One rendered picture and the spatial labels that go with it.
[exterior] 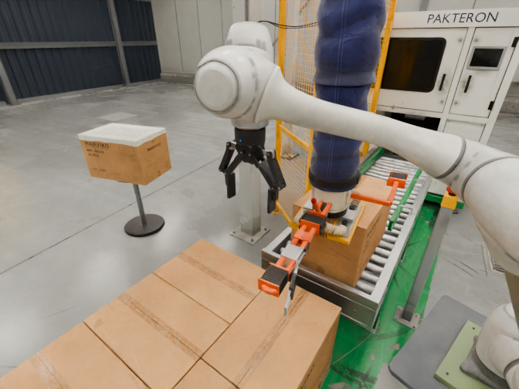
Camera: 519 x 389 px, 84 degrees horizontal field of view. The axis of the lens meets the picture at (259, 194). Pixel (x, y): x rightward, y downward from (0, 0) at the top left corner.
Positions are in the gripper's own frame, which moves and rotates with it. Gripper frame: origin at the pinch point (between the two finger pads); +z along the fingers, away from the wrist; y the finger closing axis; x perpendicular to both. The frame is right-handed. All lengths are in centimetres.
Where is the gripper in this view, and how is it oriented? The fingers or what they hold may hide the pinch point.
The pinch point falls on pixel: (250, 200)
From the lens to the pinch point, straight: 78.0
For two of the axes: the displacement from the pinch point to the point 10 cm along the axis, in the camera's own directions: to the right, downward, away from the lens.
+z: -0.1, 8.8, 4.8
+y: -8.2, -2.8, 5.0
